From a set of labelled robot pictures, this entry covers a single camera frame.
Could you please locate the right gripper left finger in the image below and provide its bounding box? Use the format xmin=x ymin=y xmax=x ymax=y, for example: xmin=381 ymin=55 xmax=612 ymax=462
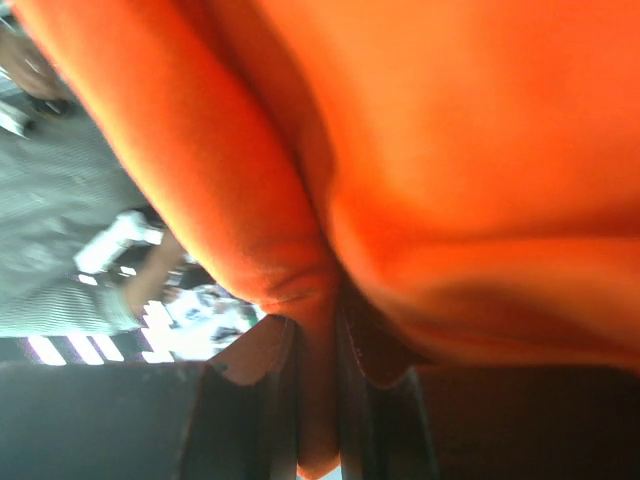
xmin=1 ymin=316 xmax=297 ymax=479

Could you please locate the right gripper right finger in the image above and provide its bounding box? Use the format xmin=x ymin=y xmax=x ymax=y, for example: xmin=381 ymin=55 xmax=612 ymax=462
xmin=336 ymin=294 xmax=639 ymax=479

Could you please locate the orange t shirt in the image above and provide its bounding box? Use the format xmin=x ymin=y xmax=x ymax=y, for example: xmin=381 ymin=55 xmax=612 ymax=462
xmin=14 ymin=1 xmax=639 ymax=479

